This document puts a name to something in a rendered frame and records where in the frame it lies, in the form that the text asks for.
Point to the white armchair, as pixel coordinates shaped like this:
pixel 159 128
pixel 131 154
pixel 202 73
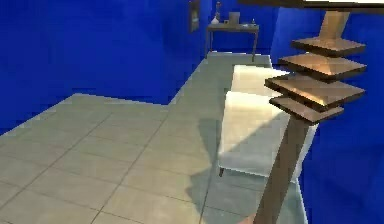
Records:
pixel 248 133

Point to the dark side table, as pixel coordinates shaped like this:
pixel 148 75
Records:
pixel 233 28

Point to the white round vase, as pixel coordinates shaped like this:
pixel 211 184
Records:
pixel 215 21

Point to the grey square box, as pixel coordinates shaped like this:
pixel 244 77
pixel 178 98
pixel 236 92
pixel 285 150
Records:
pixel 234 17

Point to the tall slim grey statuette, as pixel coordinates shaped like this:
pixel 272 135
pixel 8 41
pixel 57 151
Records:
pixel 218 8

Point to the small dark bottle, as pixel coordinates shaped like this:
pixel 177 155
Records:
pixel 253 22

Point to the brown tiered wooden stand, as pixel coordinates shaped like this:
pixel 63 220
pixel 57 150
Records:
pixel 313 90

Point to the dark framed wall picture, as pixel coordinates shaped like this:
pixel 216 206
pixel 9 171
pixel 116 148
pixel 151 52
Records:
pixel 194 15

